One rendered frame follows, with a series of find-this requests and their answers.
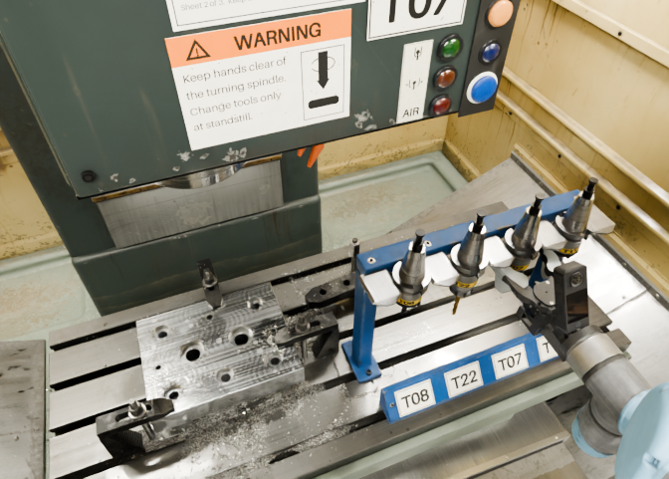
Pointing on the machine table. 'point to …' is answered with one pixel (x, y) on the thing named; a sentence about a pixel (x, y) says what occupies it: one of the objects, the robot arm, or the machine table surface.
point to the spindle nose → (202, 178)
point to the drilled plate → (278, 376)
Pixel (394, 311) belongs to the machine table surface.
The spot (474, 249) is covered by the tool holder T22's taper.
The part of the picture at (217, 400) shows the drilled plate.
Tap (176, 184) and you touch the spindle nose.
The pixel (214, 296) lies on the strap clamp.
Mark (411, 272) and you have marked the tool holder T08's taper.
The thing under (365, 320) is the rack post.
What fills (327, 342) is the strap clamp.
